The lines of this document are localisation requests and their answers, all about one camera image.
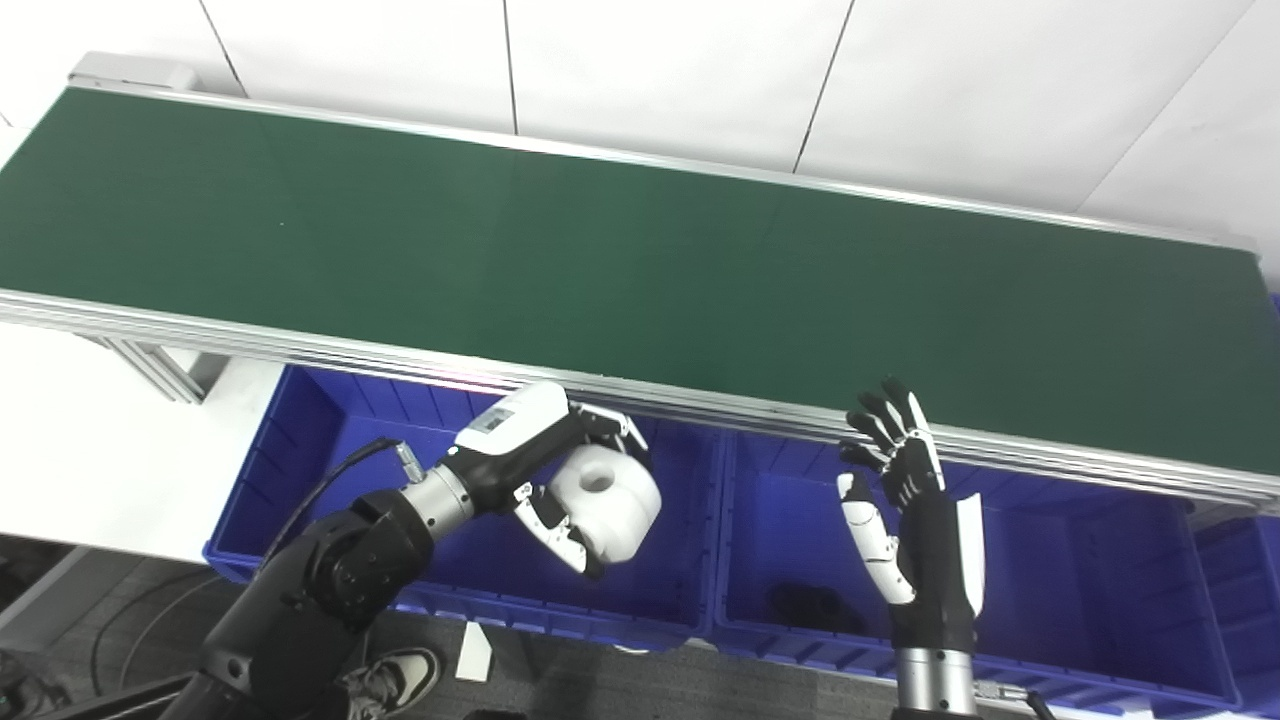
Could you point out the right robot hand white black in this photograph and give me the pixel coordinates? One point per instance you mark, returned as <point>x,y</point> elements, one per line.
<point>930,550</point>

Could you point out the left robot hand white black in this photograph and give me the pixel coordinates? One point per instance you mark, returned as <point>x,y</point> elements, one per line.
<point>515,430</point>

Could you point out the white round plastic part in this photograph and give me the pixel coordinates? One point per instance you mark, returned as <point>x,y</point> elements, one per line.
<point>615,505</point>

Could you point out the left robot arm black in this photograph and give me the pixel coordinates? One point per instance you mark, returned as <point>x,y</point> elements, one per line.
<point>330,580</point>

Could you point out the black part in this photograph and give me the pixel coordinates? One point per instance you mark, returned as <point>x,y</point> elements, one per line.
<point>812,608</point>

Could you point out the blue plastic bin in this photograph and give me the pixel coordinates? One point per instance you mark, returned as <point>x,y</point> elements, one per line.
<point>1090,590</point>
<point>1250,600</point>
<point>470,570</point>

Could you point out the green conveyor belt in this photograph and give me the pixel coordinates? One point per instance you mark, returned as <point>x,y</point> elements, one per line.
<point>760,408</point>
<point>640,270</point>

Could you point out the aluminium conveyor leg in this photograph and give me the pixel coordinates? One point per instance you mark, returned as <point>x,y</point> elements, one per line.
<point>160,362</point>

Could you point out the grey conveyor end housing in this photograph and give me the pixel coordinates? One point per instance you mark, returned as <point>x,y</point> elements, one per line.
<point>130,72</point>

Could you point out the white paper piece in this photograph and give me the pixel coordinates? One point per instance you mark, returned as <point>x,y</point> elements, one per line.
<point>474,652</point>

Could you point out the white black sneaker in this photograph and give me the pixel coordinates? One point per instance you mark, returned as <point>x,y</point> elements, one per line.
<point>395,675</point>

